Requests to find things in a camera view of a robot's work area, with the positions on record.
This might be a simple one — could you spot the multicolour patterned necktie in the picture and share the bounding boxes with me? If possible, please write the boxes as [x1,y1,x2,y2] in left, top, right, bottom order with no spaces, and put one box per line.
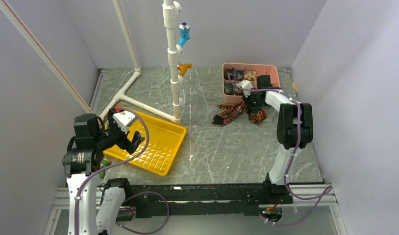
[212,102,267,127]

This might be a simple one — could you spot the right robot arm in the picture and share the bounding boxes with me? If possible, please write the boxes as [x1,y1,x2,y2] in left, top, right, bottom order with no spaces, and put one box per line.
[239,80,313,203]

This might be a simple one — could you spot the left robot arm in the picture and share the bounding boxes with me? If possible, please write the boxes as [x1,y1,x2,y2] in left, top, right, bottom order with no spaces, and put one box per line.
[62,111,145,235]

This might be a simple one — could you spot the gold floral rolled tie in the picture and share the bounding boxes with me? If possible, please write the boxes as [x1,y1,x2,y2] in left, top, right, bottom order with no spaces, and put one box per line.
[244,70,256,81]

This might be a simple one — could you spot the yellow plastic tray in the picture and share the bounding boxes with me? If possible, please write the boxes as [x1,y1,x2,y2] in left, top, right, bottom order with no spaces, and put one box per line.
[102,107,187,177]

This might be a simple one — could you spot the green plastic faucet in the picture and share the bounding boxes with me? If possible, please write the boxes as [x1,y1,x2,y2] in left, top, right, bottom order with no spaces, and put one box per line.
[99,157,111,179]

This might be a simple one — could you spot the blue dotted rolled tie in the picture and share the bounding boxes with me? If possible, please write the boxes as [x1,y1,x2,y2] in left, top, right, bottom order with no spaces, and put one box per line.
[223,83,235,95]

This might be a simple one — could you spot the pink divided organizer box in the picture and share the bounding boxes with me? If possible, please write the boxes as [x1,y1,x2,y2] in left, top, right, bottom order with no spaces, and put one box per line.
[222,63,280,103]

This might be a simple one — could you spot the dark rolled tie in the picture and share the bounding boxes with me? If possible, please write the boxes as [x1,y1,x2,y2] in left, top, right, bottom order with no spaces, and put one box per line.
[224,69,234,80]

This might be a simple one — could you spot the orange plastic faucet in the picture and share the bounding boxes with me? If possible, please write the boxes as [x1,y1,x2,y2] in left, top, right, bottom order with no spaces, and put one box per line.
[177,63,192,77]

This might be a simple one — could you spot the white pipe with red stripe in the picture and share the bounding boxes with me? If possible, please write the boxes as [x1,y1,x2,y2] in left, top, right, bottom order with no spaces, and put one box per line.
[0,0,93,113]

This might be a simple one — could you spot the blue plastic faucet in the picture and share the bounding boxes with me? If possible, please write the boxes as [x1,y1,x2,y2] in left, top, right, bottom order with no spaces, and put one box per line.
[178,22,190,47]

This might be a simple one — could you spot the white PVC pipe stand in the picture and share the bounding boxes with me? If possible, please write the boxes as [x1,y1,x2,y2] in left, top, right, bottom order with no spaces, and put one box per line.
[100,0,183,124]

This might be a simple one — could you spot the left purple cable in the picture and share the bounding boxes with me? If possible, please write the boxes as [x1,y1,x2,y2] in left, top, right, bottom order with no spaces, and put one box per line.
[73,106,170,235]

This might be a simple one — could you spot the purple cable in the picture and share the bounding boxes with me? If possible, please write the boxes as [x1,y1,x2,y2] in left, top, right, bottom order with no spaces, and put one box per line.
[73,106,170,235]
[228,74,333,227]

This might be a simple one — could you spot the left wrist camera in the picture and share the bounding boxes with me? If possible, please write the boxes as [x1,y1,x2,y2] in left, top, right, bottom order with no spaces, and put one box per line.
[112,110,137,134]

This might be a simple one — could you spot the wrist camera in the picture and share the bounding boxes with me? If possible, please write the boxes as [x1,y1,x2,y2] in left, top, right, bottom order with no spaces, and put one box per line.
[112,110,137,134]
[238,80,253,97]

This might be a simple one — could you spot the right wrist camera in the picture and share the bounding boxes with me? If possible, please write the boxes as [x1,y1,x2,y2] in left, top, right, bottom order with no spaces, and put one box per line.
[238,80,253,97]

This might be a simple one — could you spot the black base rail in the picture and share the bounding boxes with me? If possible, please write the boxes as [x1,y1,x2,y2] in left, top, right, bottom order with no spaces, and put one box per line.
[121,181,293,218]

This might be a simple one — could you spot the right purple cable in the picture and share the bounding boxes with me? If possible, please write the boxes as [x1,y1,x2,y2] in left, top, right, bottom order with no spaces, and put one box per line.
[228,74,333,227]

